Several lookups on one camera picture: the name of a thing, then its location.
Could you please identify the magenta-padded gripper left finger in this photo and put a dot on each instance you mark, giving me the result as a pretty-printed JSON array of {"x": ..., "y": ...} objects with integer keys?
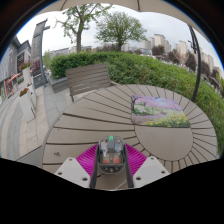
[{"x": 74, "y": 170}]

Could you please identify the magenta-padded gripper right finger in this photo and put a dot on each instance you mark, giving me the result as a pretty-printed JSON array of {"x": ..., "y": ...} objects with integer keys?
[{"x": 150, "y": 170}]

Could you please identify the transparent grey computer mouse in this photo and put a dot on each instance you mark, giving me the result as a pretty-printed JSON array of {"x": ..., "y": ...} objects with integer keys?
[{"x": 111, "y": 156}]

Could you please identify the white planter with orange flowers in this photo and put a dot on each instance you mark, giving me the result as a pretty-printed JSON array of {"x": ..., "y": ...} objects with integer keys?
[{"x": 26, "y": 105}]

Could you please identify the brown slatted chair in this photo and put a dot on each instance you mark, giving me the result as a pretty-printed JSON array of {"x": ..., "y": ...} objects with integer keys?
[{"x": 87, "y": 78}]

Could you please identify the green hedge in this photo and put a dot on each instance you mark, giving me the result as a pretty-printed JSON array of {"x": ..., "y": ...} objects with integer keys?
[{"x": 150, "y": 71}]

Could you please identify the white planter with red flowers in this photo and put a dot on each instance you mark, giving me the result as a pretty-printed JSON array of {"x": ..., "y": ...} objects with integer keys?
[{"x": 27, "y": 75}]

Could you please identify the black curved parasol pole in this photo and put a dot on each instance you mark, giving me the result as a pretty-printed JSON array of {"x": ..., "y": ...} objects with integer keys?
[{"x": 198, "y": 66}]

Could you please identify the tall grey sign pillar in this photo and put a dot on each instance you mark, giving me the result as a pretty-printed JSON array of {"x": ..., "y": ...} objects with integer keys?
[{"x": 36, "y": 50}]

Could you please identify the tall thin-crowned tree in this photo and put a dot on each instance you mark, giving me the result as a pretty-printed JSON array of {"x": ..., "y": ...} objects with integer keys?
[{"x": 79, "y": 30}]

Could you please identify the round-crowned tree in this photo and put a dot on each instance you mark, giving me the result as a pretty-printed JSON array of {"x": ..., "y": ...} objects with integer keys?
[{"x": 119, "y": 28}]

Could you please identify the beige parasol canopy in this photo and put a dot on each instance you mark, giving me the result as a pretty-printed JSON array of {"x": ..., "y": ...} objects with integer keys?
[{"x": 113, "y": 4}]

